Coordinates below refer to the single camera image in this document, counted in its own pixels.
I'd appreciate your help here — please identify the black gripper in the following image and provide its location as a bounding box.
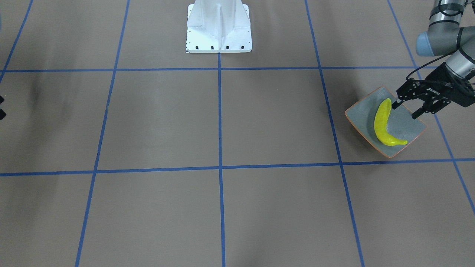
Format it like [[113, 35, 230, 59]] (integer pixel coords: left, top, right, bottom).
[[392, 63, 475, 119]]

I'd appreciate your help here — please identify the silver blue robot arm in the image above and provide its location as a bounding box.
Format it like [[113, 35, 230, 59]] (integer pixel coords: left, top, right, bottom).
[[409, 0, 474, 119]]

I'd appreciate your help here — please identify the grey square plate orange rim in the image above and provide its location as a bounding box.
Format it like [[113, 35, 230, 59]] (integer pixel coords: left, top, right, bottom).
[[345, 86, 426, 158]]

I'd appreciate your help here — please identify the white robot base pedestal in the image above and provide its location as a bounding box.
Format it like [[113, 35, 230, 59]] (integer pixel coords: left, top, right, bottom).
[[186, 0, 253, 53]]

